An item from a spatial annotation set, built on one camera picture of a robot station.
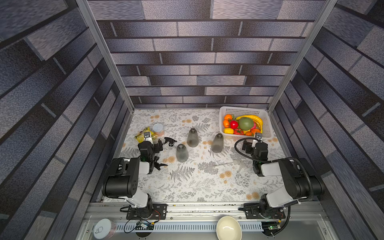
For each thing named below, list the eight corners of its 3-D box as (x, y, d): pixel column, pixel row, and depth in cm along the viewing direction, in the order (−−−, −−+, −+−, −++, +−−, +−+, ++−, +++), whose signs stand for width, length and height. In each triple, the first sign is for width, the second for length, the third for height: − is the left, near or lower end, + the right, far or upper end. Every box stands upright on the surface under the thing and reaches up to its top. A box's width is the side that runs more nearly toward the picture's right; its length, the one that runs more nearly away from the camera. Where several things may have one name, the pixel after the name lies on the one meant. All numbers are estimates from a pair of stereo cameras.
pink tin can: (153, 137, 105) (151, 132, 100) (155, 128, 110) (153, 123, 105) (163, 137, 105) (161, 132, 100) (164, 128, 110) (163, 123, 105)
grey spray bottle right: (211, 152, 97) (213, 141, 86) (210, 144, 101) (213, 133, 90) (220, 152, 97) (224, 141, 86) (219, 144, 101) (223, 133, 90)
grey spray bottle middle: (187, 147, 100) (187, 135, 89) (188, 140, 104) (187, 128, 93) (198, 147, 100) (198, 135, 89) (197, 140, 104) (198, 128, 93)
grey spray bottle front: (176, 160, 94) (174, 149, 83) (181, 153, 97) (179, 142, 86) (184, 164, 92) (183, 154, 81) (189, 157, 95) (188, 146, 84)
